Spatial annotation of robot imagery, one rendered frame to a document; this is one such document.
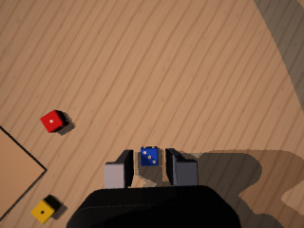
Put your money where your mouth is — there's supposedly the blue die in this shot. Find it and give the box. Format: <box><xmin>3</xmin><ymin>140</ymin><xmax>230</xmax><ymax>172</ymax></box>
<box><xmin>141</xmin><ymin>146</ymin><xmax>159</xmax><ymax>166</ymax></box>

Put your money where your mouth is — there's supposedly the red die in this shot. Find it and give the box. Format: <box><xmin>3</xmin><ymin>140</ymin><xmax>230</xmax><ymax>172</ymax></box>
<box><xmin>41</xmin><ymin>110</ymin><xmax>69</xmax><ymax>133</ymax></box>

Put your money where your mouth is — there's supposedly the yellow die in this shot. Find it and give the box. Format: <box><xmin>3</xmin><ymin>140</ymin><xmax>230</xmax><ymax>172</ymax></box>
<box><xmin>31</xmin><ymin>195</ymin><xmax>62</xmax><ymax>224</ymax></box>

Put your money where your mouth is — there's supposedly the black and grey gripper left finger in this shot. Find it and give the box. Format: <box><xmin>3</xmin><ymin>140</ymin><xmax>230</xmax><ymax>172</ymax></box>
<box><xmin>104</xmin><ymin>149</ymin><xmax>134</xmax><ymax>189</ymax></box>

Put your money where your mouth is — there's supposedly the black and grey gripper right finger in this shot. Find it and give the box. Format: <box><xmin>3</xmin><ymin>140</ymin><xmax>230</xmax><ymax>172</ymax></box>
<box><xmin>165</xmin><ymin>148</ymin><xmax>199</xmax><ymax>186</ymax></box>

